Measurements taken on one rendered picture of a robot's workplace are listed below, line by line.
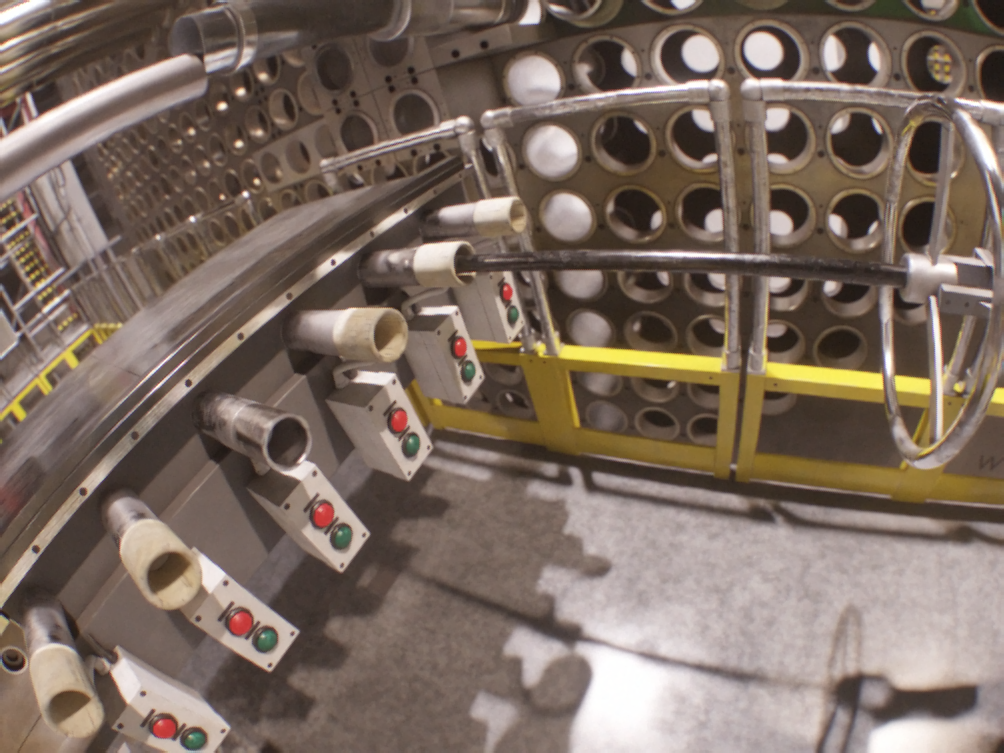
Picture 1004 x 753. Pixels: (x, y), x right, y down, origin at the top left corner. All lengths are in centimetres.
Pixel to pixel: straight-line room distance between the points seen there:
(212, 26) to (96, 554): 78
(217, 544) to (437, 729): 74
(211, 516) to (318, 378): 24
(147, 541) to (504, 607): 96
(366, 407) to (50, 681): 49
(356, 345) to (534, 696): 88
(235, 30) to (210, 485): 71
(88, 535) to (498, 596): 97
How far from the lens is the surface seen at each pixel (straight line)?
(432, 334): 71
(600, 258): 55
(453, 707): 120
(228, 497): 63
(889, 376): 68
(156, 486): 62
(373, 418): 63
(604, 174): 183
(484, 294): 85
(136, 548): 46
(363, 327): 53
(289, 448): 50
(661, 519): 131
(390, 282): 72
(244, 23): 90
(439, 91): 160
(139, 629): 65
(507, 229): 77
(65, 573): 63
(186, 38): 91
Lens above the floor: 110
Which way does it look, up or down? 36 degrees down
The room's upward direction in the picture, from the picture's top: 19 degrees counter-clockwise
